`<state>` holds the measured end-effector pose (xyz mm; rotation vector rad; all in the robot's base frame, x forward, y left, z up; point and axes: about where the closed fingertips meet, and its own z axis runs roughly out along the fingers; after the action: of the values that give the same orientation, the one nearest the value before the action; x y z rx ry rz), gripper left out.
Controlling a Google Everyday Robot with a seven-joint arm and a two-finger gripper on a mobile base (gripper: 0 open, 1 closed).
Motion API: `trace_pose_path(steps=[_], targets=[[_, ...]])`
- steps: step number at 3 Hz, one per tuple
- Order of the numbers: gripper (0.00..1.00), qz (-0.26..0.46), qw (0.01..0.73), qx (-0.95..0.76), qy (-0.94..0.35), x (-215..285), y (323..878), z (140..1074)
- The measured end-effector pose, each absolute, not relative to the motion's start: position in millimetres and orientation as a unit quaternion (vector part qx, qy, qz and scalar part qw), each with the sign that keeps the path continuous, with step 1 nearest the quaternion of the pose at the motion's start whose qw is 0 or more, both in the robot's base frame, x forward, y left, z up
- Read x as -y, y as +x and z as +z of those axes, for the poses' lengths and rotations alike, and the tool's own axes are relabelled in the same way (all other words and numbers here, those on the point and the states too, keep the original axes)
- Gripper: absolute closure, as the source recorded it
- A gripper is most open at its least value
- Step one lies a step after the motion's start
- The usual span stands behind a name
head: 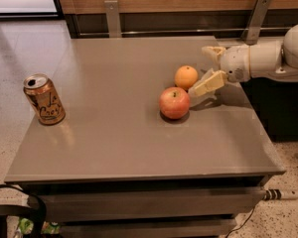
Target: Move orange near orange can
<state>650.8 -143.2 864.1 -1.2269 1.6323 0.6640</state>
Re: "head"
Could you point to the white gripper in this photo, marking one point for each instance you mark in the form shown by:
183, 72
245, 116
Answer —
234, 63

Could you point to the orange fruit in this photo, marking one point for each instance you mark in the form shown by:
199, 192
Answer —
185, 77

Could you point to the left metal wall bracket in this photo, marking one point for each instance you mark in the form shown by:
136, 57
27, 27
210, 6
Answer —
113, 18

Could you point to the grey drawer cabinet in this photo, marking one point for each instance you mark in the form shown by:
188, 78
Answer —
116, 168

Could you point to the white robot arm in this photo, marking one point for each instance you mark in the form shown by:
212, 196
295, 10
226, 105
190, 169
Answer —
276, 60

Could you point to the green snack bag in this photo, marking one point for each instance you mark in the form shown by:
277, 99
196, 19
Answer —
26, 228

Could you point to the orange LaCroix can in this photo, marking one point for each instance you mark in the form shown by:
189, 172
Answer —
43, 97

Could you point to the red apple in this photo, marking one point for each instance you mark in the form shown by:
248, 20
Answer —
174, 103

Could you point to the metal wall bracket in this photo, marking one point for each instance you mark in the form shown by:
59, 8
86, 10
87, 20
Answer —
113, 18
251, 33

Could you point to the right metal wall bracket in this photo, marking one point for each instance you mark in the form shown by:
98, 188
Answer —
251, 33

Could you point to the white power strip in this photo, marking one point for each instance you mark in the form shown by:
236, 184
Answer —
278, 194

